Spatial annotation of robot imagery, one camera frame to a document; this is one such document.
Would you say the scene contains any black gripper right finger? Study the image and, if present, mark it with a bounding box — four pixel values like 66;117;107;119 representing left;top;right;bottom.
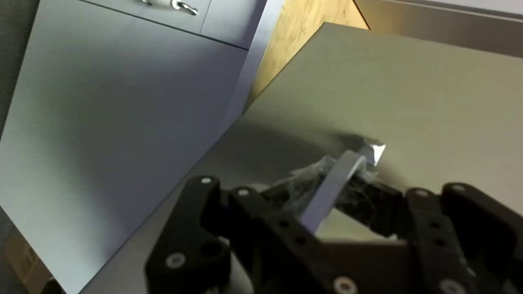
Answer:
339;171;523;294

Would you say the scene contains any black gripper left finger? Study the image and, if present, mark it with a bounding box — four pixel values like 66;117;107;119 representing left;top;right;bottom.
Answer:
144;155;337;294

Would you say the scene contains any silver drawer handle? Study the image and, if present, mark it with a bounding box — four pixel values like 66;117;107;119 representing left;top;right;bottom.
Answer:
298;140;390;237

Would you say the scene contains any grey cabinet panel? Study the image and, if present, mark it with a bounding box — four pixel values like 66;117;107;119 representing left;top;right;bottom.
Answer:
0;0;287;294

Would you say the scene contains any brown cardboard box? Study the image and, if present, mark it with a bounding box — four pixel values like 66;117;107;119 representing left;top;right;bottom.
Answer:
0;227;58;294

